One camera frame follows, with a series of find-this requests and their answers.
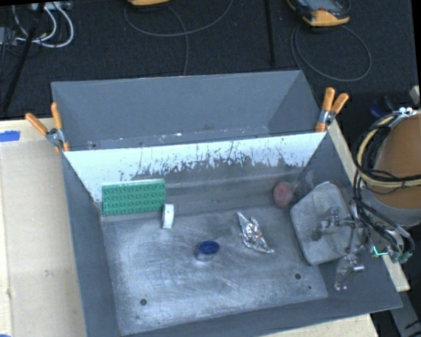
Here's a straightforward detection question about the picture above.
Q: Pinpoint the grey metal bin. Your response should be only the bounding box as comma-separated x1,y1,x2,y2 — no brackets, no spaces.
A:
50,50,407,337

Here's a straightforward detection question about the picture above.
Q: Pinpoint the white ring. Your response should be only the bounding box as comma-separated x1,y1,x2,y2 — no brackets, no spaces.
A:
159,201,177,230

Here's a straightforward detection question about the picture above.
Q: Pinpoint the pale cardboard board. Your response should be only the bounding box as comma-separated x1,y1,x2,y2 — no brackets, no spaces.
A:
0,136,88,337

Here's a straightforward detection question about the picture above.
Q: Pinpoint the clear crumpled plastic piece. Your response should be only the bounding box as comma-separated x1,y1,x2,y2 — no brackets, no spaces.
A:
235,208,276,257

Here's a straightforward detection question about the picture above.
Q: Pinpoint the red ball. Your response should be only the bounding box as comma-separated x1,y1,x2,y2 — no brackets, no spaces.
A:
271,180,296,209

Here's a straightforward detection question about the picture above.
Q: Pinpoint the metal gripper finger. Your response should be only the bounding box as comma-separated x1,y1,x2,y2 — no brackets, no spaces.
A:
307,204,357,243
331,252,368,292

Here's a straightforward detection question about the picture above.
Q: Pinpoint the green studded flat block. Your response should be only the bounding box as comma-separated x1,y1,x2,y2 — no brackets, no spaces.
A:
99,178,170,218

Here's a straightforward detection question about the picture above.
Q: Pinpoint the blue round cap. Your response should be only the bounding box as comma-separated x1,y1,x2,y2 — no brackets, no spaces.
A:
192,239,221,263

